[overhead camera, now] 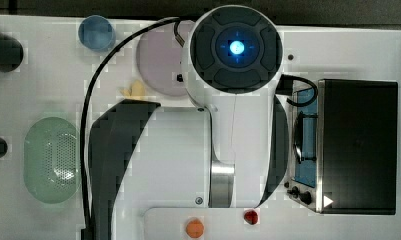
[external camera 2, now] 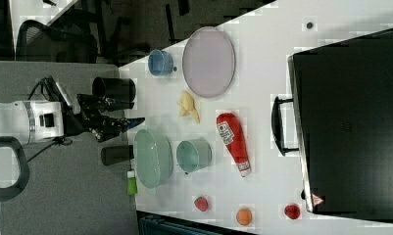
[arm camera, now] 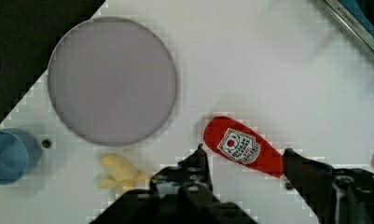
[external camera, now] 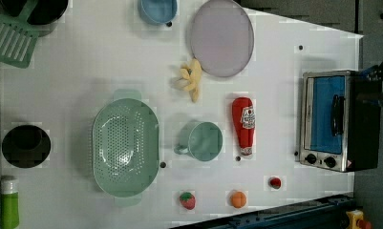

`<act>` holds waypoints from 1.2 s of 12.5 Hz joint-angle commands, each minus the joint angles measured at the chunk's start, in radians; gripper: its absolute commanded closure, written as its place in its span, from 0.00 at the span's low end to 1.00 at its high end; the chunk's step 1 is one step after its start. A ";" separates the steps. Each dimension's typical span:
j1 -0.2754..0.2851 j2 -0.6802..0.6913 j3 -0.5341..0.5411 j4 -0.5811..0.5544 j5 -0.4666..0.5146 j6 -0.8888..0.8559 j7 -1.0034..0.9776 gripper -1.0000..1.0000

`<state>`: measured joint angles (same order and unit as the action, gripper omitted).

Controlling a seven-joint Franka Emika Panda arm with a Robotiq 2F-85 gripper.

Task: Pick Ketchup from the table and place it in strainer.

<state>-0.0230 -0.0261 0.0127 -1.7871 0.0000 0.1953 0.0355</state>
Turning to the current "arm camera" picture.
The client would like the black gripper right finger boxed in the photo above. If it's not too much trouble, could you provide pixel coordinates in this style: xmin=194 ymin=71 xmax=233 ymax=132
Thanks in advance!
xmin=283 ymin=148 xmax=374 ymax=224

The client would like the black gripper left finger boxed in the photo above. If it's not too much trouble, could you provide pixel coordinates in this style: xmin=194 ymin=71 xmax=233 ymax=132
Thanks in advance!
xmin=149 ymin=144 xmax=213 ymax=198

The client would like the red ketchup bottle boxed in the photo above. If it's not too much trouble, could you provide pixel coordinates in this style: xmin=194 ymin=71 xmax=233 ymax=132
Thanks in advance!
xmin=203 ymin=116 xmax=284 ymax=178

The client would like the yellow toy banana peel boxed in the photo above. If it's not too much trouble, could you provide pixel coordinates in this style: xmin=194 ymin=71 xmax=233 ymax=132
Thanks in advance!
xmin=99 ymin=153 xmax=152 ymax=192

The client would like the grey round plate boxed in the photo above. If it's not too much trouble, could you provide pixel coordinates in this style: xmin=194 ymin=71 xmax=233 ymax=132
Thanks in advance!
xmin=48 ymin=17 xmax=178 ymax=146

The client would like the black toaster oven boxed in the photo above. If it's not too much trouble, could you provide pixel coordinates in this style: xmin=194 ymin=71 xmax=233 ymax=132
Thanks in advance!
xmin=322 ymin=0 xmax=374 ymax=55

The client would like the blue cup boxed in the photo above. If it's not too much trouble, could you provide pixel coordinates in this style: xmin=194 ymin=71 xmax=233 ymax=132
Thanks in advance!
xmin=0 ymin=128 xmax=42 ymax=186

